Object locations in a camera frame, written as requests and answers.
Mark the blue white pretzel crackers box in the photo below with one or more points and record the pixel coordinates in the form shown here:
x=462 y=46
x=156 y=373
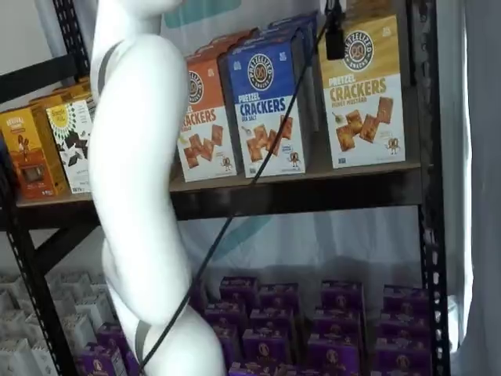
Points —
x=289 y=29
x=250 y=90

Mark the yellow white pretzel crackers box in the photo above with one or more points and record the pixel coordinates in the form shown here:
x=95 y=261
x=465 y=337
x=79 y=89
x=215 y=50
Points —
x=364 y=98

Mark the white carton box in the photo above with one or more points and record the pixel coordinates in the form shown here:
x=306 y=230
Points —
x=66 y=304
x=12 y=325
x=45 y=358
x=77 y=333
x=15 y=358
x=75 y=283

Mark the white curtain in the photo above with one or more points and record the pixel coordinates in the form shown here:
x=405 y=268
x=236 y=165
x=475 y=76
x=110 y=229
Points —
x=477 y=196

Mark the orange white pretzel crackers box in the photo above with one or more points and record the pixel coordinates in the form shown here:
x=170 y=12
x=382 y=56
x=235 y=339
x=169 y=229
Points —
x=227 y=41
x=203 y=129

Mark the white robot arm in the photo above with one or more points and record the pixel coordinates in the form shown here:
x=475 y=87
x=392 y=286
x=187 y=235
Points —
x=133 y=156

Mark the purple Annie's snack box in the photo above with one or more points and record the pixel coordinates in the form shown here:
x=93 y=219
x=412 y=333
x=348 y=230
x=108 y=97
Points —
x=342 y=295
x=112 y=337
x=333 y=356
x=238 y=291
x=337 y=325
x=250 y=370
x=225 y=317
x=101 y=362
x=403 y=358
x=406 y=299
x=278 y=297
x=404 y=327
x=272 y=319
x=267 y=346

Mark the black metal shelf frame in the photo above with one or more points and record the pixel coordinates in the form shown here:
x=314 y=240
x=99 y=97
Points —
x=428 y=274

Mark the wooden shelf board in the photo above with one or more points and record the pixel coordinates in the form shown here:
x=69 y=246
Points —
x=352 y=172

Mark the orange brown snack box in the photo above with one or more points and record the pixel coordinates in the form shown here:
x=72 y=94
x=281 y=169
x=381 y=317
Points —
x=27 y=156

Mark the white yellow Simple Mills box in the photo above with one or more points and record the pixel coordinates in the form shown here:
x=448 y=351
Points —
x=74 y=156

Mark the yellow snack box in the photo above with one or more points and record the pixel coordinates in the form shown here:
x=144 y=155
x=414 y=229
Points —
x=62 y=92

